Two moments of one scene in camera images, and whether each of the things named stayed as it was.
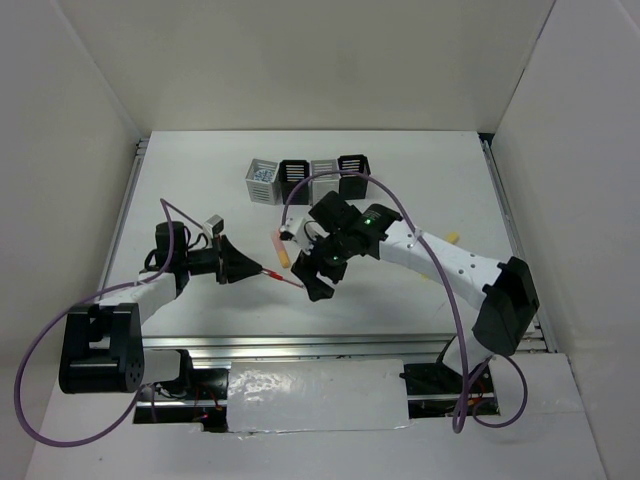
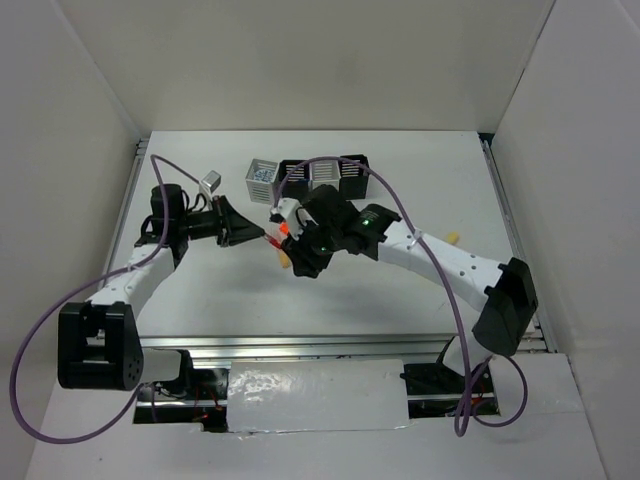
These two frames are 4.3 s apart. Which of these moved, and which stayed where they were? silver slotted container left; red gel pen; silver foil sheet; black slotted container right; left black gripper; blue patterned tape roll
Moved: left black gripper; red gel pen
Stayed: black slotted container right; silver foil sheet; blue patterned tape roll; silver slotted container left
